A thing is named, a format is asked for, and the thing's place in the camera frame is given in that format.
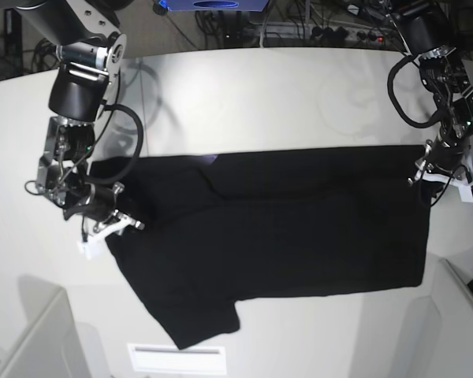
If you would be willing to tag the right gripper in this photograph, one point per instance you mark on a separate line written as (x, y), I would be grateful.
(70, 192)

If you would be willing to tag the black T-shirt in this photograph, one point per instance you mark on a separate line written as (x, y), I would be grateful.
(274, 224)

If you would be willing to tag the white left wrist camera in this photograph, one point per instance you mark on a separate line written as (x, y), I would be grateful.
(466, 192)

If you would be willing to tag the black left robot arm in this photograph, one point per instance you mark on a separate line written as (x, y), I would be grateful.
(430, 43)

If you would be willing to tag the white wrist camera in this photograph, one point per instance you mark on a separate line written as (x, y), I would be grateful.
(89, 249)
(466, 192)

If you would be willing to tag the white left partition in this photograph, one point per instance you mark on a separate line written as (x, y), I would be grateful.
(52, 343)

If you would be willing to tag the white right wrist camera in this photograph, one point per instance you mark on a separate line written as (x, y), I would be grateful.
(89, 249)

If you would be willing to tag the white right partition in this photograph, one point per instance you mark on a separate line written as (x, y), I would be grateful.
(436, 339)

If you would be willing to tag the blue box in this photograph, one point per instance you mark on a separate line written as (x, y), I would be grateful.
(223, 5)

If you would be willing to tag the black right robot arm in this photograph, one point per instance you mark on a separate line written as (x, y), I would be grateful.
(89, 48)

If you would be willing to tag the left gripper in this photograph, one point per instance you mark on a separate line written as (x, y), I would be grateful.
(451, 161)

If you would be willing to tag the white slotted panel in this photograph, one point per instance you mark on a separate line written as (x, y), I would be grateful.
(197, 360)

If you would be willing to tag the white partition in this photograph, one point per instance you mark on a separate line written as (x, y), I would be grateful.
(436, 339)
(52, 343)

